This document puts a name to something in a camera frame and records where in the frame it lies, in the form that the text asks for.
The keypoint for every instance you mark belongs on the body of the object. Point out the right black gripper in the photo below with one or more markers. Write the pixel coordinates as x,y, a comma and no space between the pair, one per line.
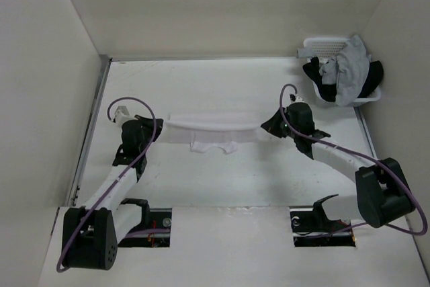
272,125

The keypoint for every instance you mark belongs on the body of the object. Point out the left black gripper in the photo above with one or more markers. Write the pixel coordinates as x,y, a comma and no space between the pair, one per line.
146,122

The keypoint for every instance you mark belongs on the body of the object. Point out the white tank top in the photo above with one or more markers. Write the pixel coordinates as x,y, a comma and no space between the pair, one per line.
213,130

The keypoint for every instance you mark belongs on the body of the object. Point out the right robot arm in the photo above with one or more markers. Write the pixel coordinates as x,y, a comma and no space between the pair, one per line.
380,185

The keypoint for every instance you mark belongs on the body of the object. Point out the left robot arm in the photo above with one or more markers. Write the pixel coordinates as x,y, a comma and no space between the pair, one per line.
92,232

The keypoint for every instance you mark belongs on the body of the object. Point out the black tank top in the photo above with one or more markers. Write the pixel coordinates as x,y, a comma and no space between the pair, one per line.
328,92

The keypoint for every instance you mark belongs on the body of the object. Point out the grey tank top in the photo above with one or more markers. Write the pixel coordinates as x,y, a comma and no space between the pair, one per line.
348,71

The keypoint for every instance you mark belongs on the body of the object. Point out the white plastic laundry basket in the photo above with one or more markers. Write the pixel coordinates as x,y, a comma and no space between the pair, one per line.
326,47

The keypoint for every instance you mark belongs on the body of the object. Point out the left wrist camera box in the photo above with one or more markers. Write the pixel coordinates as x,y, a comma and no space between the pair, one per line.
121,115

